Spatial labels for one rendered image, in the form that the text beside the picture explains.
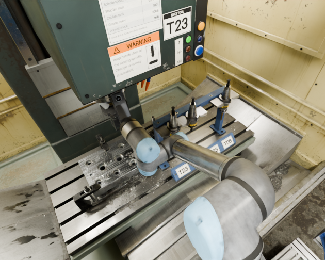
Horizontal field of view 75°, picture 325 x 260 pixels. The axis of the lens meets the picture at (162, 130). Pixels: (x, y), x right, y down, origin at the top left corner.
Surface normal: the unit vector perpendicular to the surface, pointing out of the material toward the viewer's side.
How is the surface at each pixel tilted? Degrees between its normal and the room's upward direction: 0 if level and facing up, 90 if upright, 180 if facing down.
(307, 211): 0
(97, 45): 90
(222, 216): 12
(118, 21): 90
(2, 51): 90
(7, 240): 24
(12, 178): 0
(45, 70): 90
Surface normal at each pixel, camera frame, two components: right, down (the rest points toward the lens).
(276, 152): -0.39, -0.44
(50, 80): 0.56, 0.59
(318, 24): -0.83, 0.44
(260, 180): 0.22, -0.73
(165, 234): -0.18, -0.62
